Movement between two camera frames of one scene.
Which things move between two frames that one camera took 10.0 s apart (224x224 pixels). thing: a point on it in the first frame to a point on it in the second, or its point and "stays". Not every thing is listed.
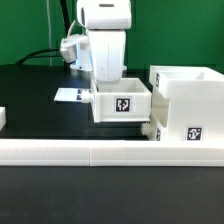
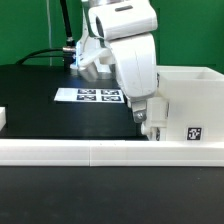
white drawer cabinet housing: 187,103 stays
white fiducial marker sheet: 83,95 stays
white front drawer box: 156,129 stays
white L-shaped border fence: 110,152 stays
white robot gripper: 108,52 to 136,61
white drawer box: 122,100 to 157,111
